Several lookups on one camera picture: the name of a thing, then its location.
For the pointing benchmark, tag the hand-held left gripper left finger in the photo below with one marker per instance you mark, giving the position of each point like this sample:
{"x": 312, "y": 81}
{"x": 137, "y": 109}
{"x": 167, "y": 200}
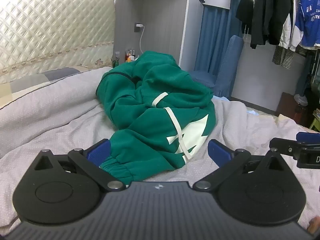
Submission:
{"x": 100, "y": 151}

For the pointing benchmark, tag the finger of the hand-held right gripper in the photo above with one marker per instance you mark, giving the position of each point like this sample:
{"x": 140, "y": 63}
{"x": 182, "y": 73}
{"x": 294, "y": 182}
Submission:
{"x": 308, "y": 137}
{"x": 282, "y": 145}

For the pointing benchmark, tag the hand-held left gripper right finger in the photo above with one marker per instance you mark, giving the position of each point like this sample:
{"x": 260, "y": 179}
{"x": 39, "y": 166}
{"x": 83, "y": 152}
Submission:
{"x": 217, "y": 152}

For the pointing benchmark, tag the green hoodie with white print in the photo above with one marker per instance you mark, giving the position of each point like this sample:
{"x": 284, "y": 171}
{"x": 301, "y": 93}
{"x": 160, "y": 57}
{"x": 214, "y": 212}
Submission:
{"x": 155, "y": 92}

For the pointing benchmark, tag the person's right hand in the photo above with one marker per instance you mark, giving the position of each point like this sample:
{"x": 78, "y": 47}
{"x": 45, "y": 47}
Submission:
{"x": 314, "y": 226}

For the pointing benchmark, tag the green stool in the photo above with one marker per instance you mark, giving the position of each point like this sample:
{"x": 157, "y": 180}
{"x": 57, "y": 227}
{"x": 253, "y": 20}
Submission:
{"x": 315, "y": 125}

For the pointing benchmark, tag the stack of books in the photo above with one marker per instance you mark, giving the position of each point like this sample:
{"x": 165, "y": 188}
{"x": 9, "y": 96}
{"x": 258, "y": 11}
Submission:
{"x": 316, "y": 112}

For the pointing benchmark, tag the brown wooden cabinet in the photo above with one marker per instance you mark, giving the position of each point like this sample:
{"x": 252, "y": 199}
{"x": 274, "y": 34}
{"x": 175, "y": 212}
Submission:
{"x": 287, "y": 105}

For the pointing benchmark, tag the light blue cloth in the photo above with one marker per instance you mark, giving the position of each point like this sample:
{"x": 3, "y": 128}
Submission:
{"x": 252, "y": 112}

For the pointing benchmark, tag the grey dotted bedsheet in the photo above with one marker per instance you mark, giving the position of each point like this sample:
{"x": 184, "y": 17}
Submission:
{"x": 50, "y": 130}

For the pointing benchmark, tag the hanging blue jeans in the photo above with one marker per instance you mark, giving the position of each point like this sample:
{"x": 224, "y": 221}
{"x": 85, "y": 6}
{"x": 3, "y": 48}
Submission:
{"x": 303, "y": 80}

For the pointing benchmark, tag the black and white striped shirt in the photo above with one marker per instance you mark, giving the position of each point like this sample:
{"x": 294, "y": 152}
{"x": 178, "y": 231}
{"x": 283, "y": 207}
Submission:
{"x": 285, "y": 56}

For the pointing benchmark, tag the blue covered chair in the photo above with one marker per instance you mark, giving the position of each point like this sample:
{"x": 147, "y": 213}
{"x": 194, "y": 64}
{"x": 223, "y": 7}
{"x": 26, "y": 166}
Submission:
{"x": 230, "y": 62}

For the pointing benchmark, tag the cluster of small toiletry bottles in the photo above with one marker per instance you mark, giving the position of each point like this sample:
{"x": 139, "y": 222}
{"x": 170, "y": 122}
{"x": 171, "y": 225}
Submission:
{"x": 128, "y": 56}

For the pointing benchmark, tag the grey checked pillow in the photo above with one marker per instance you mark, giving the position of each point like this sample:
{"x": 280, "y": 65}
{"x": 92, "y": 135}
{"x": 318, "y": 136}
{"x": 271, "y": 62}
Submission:
{"x": 25, "y": 82}

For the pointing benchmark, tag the blue curtain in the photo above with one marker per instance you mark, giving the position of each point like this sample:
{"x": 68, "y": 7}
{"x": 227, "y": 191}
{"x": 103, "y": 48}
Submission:
{"x": 215, "y": 42}

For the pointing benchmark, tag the blue and white jersey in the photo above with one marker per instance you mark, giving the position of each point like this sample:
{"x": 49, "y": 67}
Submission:
{"x": 308, "y": 17}

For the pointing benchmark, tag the cream quilted headboard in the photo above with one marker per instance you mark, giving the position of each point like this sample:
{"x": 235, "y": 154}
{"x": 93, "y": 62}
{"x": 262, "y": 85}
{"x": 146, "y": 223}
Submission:
{"x": 50, "y": 30}

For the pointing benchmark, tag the black hanging jacket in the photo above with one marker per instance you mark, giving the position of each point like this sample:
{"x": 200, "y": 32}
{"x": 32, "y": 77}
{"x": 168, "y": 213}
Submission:
{"x": 267, "y": 10}

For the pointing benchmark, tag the grey wardrobe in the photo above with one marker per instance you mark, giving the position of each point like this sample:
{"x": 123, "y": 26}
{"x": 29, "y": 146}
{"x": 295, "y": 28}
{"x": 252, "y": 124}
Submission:
{"x": 162, "y": 17}

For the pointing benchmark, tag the wall charger plug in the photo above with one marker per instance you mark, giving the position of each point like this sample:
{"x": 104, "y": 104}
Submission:
{"x": 138, "y": 28}

